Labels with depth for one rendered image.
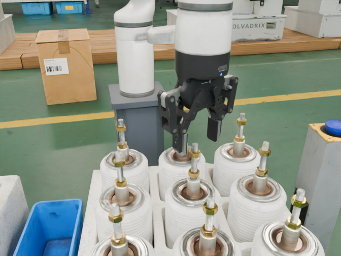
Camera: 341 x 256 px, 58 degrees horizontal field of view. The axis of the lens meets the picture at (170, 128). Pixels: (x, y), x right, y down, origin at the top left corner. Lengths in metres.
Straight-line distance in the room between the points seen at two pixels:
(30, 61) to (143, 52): 1.56
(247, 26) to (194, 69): 2.13
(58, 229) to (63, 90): 0.90
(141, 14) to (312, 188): 0.52
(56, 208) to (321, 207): 0.58
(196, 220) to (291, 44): 2.26
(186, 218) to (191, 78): 0.23
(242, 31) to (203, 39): 2.12
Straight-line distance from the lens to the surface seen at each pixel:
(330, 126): 0.65
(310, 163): 0.69
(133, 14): 0.75
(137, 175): 0.61
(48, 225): 0.82
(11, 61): 2.28
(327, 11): 2.96
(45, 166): 1.13
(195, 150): 0.49
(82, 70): 1.56
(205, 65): 0.40
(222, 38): 0.40
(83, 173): 1.05
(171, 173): 0.61
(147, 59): 0.77
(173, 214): 0.53
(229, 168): 0.63
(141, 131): 0.82
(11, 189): 0.75
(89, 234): 0.59
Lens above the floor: 0.59
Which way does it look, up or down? 27 degrees down
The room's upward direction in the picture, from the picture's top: straight up
